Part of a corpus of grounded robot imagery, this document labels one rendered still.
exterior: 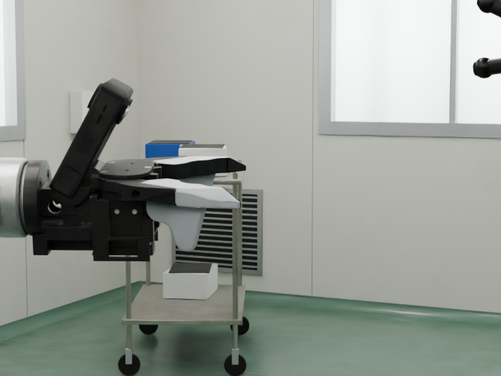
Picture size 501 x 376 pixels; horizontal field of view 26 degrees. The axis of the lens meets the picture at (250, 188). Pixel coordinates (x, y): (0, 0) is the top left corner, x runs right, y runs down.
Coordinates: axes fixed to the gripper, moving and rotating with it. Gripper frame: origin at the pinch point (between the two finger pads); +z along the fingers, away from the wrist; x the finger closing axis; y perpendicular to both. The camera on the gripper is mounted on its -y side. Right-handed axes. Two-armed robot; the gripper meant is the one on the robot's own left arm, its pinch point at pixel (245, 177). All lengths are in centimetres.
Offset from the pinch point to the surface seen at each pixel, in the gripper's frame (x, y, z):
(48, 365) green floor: -374, 176, -105
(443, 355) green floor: -398, 179, 83
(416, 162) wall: -499, 105, 80
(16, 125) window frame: -459, 78, -135
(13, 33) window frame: -466, 31, -135
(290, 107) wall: -534, 80, 9
